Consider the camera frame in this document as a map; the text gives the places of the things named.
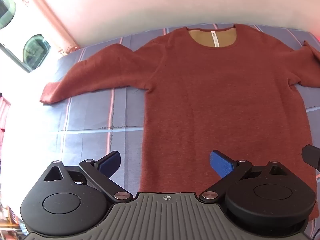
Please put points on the blue plaid bed sheet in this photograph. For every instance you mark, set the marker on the blue plaid bed sheet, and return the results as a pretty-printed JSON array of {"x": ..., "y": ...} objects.
[{"x": 87, "y": 120}]

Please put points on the pink curtain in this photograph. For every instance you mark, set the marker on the pink curtain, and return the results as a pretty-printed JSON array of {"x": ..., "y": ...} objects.
[{"x": 47, "y": 17}]

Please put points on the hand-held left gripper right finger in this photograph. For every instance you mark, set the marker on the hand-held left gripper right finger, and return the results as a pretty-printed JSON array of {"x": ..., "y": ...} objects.
[{"x": 221, "y": 163}]

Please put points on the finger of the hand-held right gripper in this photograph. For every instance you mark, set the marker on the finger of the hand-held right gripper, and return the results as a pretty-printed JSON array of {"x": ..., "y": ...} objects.
[{"x": 312, "y": 156}]

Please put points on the red striped cloth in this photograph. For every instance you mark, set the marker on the red striped cloth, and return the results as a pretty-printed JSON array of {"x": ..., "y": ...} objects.
[{"x": 3, "y": 112}]

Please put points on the window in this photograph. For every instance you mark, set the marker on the window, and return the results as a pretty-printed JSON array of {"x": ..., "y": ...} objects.
[{"x": 30, "y": 47}]

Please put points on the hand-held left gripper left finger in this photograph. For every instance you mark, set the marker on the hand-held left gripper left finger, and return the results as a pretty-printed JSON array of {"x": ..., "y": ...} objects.
[{"x": 110, "y": 163}]

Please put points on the rust red sweater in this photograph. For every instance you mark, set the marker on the rust red sweater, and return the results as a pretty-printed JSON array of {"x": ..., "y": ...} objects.
[{"x": 212, "y": 100}]

